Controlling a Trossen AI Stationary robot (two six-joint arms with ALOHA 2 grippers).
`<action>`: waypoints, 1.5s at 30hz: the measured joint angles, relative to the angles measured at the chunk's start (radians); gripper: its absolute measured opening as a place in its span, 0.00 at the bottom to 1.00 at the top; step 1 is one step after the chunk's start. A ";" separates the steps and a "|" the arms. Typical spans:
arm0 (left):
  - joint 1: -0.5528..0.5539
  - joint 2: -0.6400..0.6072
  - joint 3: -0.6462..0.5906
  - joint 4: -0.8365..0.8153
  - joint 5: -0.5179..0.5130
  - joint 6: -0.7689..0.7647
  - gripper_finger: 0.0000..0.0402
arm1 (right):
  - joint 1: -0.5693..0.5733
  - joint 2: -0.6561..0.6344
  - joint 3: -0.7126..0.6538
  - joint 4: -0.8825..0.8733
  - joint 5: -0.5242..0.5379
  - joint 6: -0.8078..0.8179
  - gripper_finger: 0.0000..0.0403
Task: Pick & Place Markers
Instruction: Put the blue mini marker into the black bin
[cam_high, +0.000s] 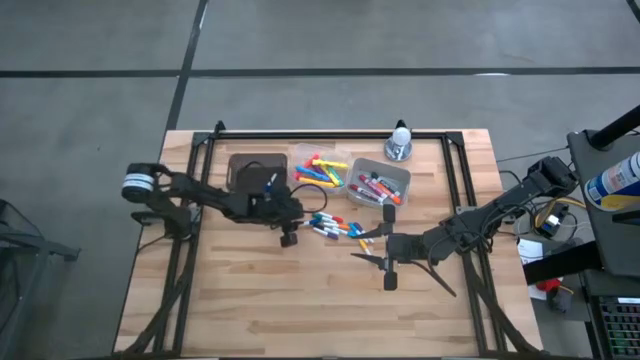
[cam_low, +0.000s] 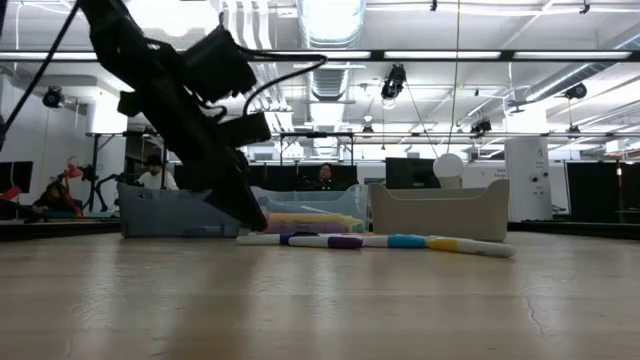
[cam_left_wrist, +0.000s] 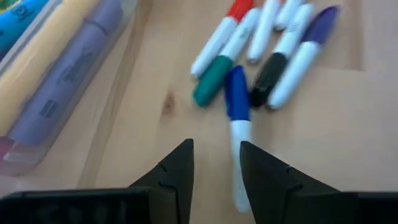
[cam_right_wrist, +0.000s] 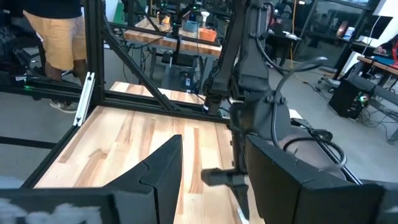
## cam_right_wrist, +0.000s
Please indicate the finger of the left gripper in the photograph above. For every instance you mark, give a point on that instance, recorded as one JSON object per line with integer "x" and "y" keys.
{"x": 243, "y": 199}

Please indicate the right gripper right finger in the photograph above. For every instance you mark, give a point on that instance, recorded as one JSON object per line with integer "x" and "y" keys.
{"x": 280, "y": 193}

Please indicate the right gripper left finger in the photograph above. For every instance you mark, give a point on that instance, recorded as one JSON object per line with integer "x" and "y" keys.
{"x": 164, "y": 174}

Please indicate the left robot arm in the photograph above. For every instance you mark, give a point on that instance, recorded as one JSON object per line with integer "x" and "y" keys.
{"x": 258, "y": 62}

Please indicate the wooden background table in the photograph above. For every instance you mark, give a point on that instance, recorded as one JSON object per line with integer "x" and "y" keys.
{"x": 171, "y": 42}
{"x": 155, "y": 91}

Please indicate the black computer tower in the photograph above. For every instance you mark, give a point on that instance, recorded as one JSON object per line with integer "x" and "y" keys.
{"x": 345, "y": 99}

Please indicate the orange bin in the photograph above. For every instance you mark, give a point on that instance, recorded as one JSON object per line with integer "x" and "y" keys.
{"x": 207, "y": 35}

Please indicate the blue-grey bin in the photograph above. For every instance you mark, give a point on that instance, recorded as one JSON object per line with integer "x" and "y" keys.
{"x": 189, "y": 26}

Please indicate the person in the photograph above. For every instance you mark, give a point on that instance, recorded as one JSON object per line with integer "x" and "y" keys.
{"x": 59, "y": 37}
{"x": 388, "y": 48}

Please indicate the silver aluminium bracket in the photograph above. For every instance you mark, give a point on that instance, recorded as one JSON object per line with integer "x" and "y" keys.
{"x": 84, "y": 99}

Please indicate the black table base frame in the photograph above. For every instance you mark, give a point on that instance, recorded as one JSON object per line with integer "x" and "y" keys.
{"x": 94, "y": 46}

